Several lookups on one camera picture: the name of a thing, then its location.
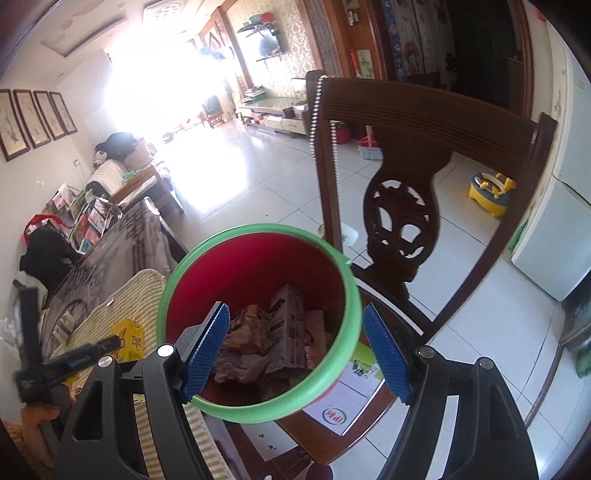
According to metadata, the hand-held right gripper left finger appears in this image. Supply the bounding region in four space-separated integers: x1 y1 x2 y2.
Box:
54 302 230 480

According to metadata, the coffee table with patterned cloth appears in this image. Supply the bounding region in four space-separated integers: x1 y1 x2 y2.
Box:
46 198 185 333

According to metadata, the brown paper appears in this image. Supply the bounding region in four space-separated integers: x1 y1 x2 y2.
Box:
215 305 273 384

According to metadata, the striped table cloth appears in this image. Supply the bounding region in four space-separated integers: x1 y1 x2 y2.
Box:
41 269 232 480

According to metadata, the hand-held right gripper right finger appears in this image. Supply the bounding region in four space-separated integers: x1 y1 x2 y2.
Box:
362 305 539 480

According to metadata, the red bin with green rim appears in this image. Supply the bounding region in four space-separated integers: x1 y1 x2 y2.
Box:
157 224 362 424

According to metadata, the wooden sofa with cushion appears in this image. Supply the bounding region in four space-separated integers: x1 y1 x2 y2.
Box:
85 133 185 217

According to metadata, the yellow toddler potty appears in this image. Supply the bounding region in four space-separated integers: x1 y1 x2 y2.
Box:
467 172 517 219

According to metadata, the television cabinet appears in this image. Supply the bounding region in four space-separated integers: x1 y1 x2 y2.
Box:
238 95 310 139

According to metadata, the pale pink packet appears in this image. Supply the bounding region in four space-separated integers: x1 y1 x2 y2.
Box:
302 310 329 365

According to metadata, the wall-mounted television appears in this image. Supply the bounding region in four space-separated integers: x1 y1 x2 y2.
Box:
257 31 283 57

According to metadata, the carved wooden chair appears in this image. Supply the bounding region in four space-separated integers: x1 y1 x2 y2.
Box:
222 69 558 480

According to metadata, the black bag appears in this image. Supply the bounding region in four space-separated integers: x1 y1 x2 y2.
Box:
19 226 79 287

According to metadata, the row of books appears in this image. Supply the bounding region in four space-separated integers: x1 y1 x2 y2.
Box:
44 183 123 254

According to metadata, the printed grey carton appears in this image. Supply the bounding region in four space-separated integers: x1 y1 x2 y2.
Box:
265 284 308 370

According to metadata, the white printed paper sheet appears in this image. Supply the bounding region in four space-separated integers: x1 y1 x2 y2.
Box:
305 357 389 437

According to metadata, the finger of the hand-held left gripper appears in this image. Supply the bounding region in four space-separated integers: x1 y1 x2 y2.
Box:
41 335 123 384

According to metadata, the framed wall picture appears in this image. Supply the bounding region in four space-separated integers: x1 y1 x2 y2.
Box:
0 89 31 162
33 90 66 140
13 89 51 149
48 91 78 136

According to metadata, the dark armchair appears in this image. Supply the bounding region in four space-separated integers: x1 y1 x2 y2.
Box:
202 95 227 127

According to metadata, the blue dustpan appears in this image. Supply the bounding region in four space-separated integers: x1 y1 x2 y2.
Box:
358 124 384 161

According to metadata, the wall shelf with bowls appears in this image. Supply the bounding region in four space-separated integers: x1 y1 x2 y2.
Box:
237 14 278 33

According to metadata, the ceiling vent panel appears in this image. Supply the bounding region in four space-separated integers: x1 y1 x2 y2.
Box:
143 0 185 24

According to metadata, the black cloth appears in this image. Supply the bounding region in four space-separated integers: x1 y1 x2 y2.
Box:
95 132 139 160

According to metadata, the printed curtain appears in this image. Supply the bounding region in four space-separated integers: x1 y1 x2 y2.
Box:
381 0 451 84

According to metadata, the yellow cardboard box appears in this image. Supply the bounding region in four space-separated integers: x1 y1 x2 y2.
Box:
111 318 146 365

